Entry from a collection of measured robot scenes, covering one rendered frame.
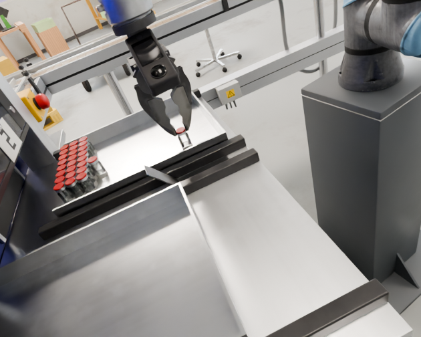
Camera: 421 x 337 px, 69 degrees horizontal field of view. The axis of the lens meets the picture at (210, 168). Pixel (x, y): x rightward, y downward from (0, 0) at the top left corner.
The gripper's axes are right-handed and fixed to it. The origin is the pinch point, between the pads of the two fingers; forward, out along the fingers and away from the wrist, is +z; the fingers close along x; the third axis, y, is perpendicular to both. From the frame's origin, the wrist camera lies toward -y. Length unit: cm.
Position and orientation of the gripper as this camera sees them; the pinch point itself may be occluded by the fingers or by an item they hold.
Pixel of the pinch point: (180, 128)
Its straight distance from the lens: 59.4
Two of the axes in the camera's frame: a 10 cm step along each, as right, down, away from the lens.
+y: -3.2, -5.1, 8.0
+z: 2.9, 7.5, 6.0
